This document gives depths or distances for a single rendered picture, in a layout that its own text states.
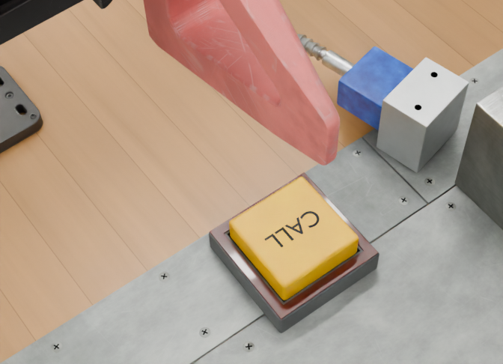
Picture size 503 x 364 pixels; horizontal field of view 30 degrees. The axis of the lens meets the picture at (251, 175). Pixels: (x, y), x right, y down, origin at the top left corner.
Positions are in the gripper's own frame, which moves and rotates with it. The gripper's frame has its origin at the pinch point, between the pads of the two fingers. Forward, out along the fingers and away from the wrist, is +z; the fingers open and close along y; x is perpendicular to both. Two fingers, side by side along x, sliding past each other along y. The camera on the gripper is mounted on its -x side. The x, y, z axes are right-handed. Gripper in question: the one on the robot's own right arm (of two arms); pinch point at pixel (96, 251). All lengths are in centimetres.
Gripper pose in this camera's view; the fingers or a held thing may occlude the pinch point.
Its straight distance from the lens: 17.1
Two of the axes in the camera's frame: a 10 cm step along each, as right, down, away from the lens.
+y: 7.9, -5.2, 3.2
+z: 6.1, 6.5, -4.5
